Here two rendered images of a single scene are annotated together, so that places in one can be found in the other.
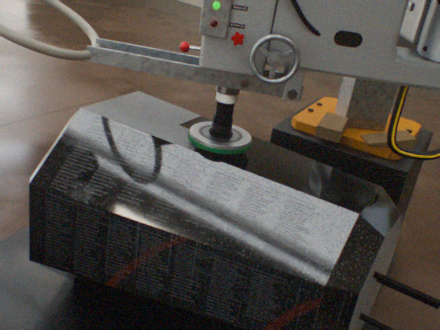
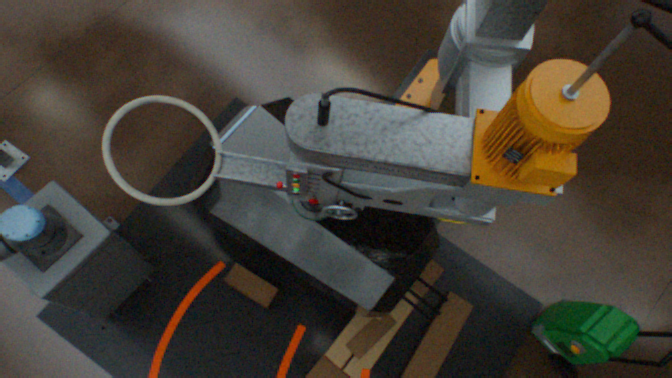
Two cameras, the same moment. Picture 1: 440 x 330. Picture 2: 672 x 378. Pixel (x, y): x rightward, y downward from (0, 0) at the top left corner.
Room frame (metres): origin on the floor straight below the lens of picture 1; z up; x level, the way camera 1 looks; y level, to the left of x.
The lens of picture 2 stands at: (0.86, -0.06, 3.40)
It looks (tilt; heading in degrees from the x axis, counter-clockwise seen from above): 70 degrees down; 359
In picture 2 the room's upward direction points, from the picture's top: 11 degrees clockwise
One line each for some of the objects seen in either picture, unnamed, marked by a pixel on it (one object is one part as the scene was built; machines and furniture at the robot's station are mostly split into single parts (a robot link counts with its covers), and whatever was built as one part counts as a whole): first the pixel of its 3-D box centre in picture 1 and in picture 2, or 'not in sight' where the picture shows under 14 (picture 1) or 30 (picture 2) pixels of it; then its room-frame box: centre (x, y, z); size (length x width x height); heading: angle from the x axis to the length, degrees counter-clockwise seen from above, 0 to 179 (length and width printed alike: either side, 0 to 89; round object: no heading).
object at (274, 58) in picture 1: (273, 56); (341, 204); (1.60, -0.11, 1.20); 0.15 x 0.10 x 0.15; 91
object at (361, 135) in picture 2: not in sight; (418, 147); (1.72, -0.34, 1.62); 0.96 x 0.25 x 0.17; 91
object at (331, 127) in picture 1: (332, 126); not in sight; (2.17, -0.45, 0.81); 0.20 x 0.10 x 0.05; 162
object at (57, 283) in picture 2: not in sight; (81, 257); (1.32, 1.17, 0.43); 0.50 x 0.50 x 0.85; 59
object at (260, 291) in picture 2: not in sight; (252, 286); (1.37, 0.30, 0.07); 0.30 x 0.12 x 0.12; 69
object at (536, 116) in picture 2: not in sight; (538, 130); (1.71, -0.65, 1.90); 0.31 x 0.28 x 0.40; 1
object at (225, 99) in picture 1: (226, 95); not in sight; (1.72, 0.01, 1.02); 0.07 x 0.07 x 0.04
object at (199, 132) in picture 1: (220, 135); (315, 197); (1.72, 0.01, 0.87); 0.21 x 0.21 x 0.01
